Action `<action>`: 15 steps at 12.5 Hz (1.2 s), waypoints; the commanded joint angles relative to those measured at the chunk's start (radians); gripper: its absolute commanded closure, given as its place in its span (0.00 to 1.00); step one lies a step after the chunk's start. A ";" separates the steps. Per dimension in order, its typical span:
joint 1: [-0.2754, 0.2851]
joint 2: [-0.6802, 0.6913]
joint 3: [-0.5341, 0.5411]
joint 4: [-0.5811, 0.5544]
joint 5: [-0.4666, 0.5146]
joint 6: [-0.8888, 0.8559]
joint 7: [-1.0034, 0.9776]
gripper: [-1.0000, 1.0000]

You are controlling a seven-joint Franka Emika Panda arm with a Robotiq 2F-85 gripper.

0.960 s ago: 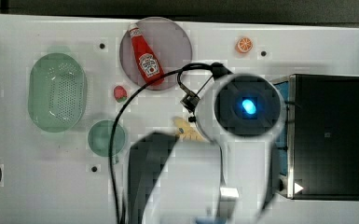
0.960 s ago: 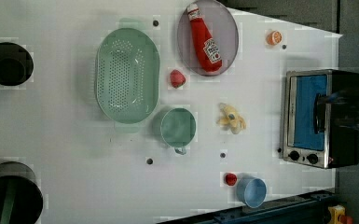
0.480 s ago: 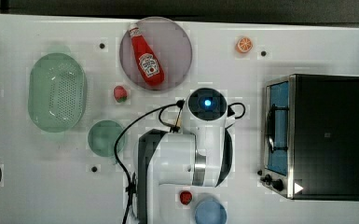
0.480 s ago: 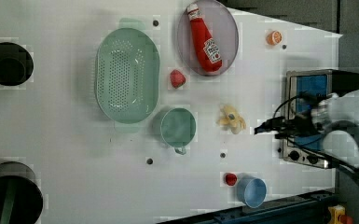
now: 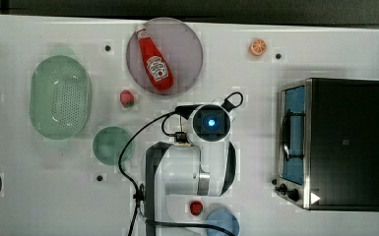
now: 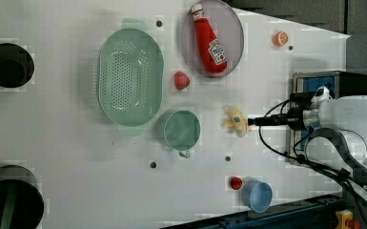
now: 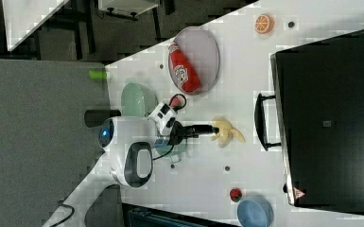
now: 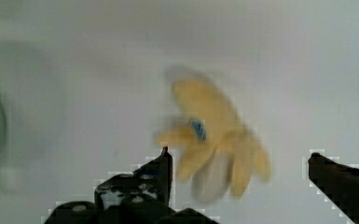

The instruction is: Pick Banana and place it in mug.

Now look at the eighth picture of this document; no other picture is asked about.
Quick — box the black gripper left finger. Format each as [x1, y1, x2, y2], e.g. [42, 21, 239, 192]
[43, 147, 219, 224]

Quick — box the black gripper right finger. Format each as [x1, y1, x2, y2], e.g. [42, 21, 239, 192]
[308, 153, 359, 224]

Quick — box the yellow plush peeled banana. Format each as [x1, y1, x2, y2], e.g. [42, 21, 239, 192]
[156, 77, 271, 203]

